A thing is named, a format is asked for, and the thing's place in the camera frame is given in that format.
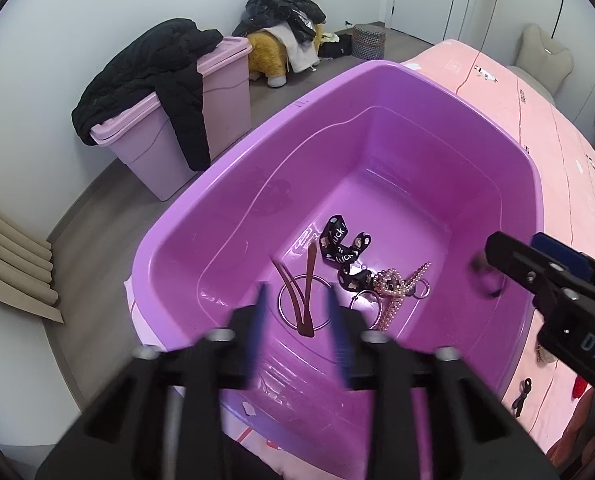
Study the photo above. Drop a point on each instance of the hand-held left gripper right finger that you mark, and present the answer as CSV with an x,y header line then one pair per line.
x,y
337,340

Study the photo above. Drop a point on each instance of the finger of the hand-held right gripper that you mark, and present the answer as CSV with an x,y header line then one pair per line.
x,y
515,255
560,255

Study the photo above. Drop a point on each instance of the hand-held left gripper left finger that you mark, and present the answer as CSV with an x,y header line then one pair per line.
x,y
257,330

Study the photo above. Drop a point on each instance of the large silver bangle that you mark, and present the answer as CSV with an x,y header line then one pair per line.
x,y
280,305

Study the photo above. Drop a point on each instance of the pearl hair claw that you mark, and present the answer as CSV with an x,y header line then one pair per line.
x,y
390,282

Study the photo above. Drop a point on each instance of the purple plastic basin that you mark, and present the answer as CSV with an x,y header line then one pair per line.
x,y
257,220

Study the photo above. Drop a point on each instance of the person's right hand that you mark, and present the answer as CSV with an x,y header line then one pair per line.
x,y
575,440

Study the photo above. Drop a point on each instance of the beige chair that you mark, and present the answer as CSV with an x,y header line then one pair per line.
x,y
542,55

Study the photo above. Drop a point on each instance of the pink lidded storage bin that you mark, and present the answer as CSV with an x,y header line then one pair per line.
x,y
147,155

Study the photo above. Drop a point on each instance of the beige stacked panels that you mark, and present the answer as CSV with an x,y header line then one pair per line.
x,y
12,260

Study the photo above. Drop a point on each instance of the houndstooth round basket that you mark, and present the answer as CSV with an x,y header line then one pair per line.
x,y
370,40

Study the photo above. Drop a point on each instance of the small black bag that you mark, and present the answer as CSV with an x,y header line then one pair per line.
x,y
335,50

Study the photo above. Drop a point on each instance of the yellow plush toy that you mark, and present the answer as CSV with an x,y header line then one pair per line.
x,y
267,52

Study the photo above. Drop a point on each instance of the black jacket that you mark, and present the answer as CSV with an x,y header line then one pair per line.
x,y
147,70

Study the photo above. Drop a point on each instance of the pile of dark clothes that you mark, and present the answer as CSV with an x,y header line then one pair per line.
x,y
287,10

